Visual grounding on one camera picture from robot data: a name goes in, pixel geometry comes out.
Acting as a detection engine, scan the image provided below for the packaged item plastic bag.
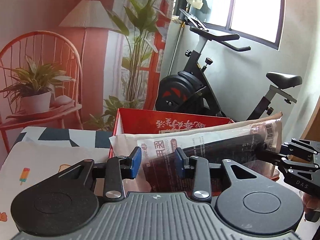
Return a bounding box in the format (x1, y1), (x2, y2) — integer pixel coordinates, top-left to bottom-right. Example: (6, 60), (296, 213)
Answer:
(108, 112), (284, 193)

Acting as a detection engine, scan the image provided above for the living room scene backdrop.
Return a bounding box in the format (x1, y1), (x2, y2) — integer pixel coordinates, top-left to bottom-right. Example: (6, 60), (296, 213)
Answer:
(1, 0), (174, 154)

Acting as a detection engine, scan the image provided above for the right hand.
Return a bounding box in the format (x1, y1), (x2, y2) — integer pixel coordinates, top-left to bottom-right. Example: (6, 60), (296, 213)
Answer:
(300, 191), (320, 213)

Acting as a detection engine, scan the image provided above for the red strawberry cardboard box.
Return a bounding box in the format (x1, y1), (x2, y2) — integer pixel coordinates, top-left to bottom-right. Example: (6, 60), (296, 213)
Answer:
(108, 107), (281, 182)

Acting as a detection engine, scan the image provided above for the black exercise bike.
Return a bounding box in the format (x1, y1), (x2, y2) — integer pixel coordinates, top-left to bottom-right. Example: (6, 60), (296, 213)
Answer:
(154, 8), (303, 122)

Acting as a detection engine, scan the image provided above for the white patterned bed sheet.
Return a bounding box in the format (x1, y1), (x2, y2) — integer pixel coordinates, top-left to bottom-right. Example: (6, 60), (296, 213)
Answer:
(1, 127), (112, 239)

